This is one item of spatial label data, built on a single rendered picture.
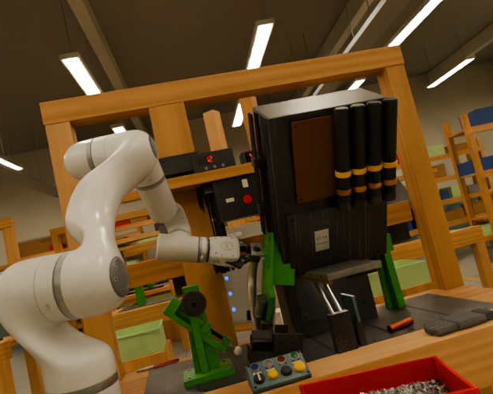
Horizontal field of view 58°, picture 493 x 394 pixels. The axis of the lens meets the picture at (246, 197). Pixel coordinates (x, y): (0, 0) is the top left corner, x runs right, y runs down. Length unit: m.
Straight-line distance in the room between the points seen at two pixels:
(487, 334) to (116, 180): 1.02
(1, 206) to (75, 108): 10.63
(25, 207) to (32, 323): 11.36
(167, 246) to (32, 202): 10.80
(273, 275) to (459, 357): 0.54
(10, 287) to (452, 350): 1.05
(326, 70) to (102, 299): 1.45
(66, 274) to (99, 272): 0.05
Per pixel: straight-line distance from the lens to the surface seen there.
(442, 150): 9.80
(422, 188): 2.01
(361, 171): 1.29
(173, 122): 1.79
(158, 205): 1.32
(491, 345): 1.40
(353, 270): 1.25
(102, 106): 1.82
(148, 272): 1.80
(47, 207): 12.02
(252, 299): 1.49
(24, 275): 0.85
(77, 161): 1.12
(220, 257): 1.42
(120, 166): 1.02
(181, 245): 1.42
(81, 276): 0.78
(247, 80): 1.87
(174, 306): 1.37
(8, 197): 12.37
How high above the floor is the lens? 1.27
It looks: 5 degrees up
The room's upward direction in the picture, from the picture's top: 13 degrees counter-clockwise
